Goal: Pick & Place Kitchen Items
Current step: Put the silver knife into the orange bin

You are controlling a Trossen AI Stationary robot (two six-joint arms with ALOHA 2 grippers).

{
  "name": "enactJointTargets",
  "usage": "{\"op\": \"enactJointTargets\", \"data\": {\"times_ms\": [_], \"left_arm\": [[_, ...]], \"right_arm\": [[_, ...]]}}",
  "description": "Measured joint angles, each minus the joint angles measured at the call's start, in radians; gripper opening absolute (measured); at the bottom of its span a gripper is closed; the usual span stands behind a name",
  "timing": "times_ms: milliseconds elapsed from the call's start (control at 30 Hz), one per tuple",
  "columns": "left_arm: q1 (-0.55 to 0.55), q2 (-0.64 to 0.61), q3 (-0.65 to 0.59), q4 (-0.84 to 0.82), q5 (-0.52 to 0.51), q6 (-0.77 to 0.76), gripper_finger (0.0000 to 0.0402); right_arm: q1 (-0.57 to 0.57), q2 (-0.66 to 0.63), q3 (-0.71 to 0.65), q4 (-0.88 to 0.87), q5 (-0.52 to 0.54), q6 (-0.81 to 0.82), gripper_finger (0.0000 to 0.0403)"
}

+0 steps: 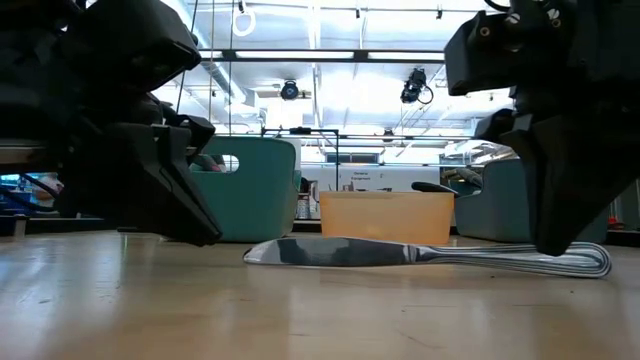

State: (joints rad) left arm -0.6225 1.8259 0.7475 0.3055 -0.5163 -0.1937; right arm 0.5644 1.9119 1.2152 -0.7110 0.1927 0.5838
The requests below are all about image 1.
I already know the teal plastic bin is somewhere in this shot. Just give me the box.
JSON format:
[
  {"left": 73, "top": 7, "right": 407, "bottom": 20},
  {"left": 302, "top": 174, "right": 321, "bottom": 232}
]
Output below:
[{"left": 188, "top": 135, "right": 303, "bottom": 245}]

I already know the orange translucent plastic bin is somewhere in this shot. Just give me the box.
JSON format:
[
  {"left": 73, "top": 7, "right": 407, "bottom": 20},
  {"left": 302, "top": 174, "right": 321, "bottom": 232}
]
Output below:
[{"left": 318, "top": 190, "right": 456, "bottom": 247}]

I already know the thin black metal stand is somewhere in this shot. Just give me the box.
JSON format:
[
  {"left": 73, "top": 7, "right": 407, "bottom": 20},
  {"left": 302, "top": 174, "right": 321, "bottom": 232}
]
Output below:
[{"left": 259, "top": 126, "right": 342, "bottom": 187}]

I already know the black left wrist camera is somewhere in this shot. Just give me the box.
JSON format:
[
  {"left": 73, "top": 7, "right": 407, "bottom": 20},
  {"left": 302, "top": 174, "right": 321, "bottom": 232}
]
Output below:
[{"left": 49, "top": 0, "right": 202, "bottom": 97}]

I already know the black cable loop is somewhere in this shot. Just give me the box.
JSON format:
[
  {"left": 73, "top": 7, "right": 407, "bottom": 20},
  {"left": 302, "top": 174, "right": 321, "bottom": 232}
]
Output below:
[{"left": 18, "top": 172, "right": 60, "bottom": 200}]

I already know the black hanging camera with cable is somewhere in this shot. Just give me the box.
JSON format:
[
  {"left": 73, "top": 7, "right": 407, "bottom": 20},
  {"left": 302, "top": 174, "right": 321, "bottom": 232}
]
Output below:
[{"left": 399, "top": 67, "right": 434, "bottom": 106}]

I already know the person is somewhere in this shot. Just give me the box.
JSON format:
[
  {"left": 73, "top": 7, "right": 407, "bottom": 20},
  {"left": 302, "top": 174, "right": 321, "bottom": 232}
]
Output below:
[{"left": 34, "top": 172, "right": 66, "bottom": 211}]

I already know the white labelled cabinet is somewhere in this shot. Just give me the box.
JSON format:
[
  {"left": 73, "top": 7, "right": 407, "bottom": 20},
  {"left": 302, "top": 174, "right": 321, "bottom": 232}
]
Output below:
[{"left": 301, "top": 164, "right": 441, "bottom": 194}]

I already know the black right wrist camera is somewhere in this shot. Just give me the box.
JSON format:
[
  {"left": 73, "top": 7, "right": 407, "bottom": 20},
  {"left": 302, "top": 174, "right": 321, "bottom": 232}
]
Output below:
[{"left": 443, "top": 8, "right": 576, "bottom": 97}]

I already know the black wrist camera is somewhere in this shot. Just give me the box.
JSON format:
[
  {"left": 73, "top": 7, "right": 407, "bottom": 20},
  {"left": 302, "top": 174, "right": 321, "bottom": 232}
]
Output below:
[
  {"left": 49, "top": 0, "right": 202, "bottom": 97},
  {"left": 443, "top": 8, "right": 576, "bottom": 97}
]

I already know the white hanging ring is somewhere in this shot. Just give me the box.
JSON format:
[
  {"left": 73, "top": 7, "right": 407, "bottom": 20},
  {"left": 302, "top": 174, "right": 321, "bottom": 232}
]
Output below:
[{"left": 232, "top": 8, "right": 257, "bottom": 38}]

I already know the blue-grey plastic bin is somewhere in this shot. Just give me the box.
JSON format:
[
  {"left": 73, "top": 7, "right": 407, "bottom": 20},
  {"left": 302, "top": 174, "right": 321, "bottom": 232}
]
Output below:
[{"left": 453, "top": 158, "right": 610, "bottom": 245}]

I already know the silver table knife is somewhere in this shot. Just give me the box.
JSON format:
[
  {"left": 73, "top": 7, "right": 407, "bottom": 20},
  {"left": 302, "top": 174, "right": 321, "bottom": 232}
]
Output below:
[{"left": 242, "top": 236, "right": 613, "bottom": 280}]

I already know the black overhead frame beam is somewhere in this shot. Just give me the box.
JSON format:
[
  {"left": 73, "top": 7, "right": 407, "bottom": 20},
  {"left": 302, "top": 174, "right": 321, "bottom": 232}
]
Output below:
[{"left": 199, "top": 48, "right": 446, "bottom": 64}]

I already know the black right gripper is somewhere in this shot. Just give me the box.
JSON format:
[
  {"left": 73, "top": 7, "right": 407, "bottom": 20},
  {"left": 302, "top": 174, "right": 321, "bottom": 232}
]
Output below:
[{"left": 474, "top": 0, "right": 640, "bottom": 257}]

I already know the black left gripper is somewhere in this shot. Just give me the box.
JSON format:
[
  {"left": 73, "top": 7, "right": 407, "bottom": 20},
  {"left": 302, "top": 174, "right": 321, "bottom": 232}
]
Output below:
[{"left": 0, "top": 0, "right": 164, "bottom": 166}]

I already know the black overhead camera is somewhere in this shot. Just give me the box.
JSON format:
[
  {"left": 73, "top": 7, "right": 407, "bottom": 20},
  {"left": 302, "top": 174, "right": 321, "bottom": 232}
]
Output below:
[{"left": 279, "top": 79, "right": 300, "bottom": 102}]

